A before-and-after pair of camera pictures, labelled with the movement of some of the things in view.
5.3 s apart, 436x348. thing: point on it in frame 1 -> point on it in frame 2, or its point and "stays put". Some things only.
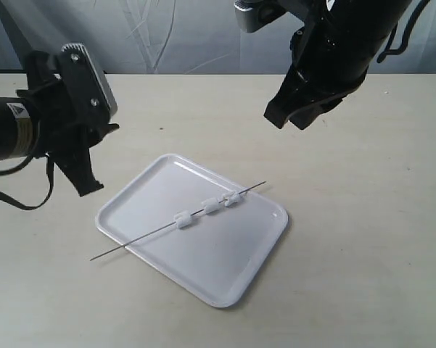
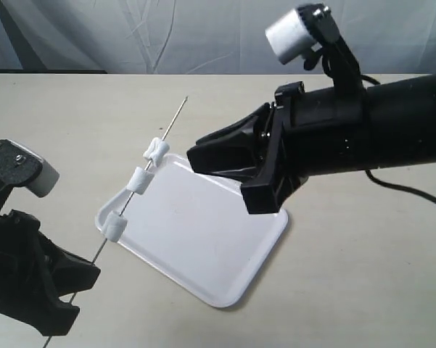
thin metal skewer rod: (164, 226) -> (122, 211)
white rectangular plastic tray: (218, 254) stays put
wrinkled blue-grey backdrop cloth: (184, 37) stays put
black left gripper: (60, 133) -> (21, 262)
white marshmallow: (183, 219) -> (114, 227)
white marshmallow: (210, 205) -> (140, 181)
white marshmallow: (231, 198) -> (157, 150)
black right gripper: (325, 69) -> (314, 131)
